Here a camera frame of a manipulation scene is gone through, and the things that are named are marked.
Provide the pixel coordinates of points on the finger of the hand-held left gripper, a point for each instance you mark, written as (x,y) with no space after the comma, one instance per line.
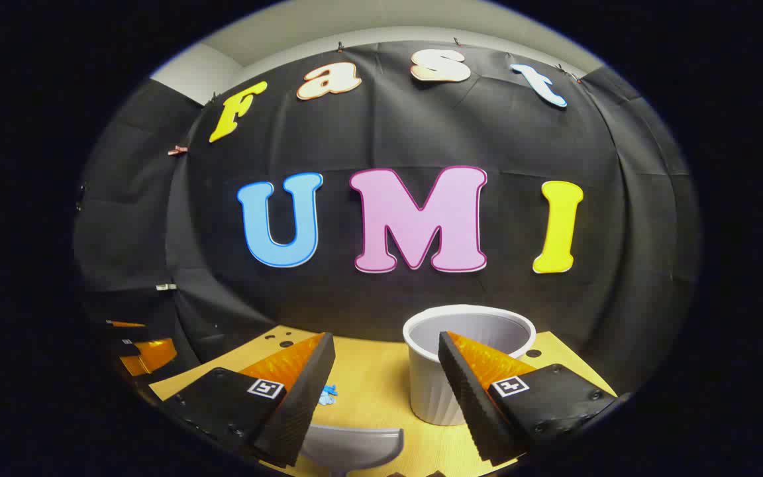
(126,325)
(153,356)

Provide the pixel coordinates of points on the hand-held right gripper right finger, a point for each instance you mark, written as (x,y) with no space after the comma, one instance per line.
(467,397)

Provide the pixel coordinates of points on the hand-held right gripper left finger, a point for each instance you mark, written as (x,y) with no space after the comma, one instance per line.
(302,397)

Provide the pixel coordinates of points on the bright blue paper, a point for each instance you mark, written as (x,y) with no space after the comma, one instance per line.
(330,392)

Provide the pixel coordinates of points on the white ribbed garbage bin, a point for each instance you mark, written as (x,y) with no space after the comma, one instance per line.
(431,384)

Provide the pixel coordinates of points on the grey plastic dustpan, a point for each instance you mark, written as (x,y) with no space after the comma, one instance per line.
(348,447)

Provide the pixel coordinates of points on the wooden desktop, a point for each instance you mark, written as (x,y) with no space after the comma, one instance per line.
(375,377)

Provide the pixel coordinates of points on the silver metal clip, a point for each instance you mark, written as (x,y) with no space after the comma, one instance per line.
(165,287)

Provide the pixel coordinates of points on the pink clip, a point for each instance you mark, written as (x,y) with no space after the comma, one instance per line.
(177,150)

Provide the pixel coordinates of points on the black backdrop cloth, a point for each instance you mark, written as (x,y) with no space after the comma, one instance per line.
(388,132)

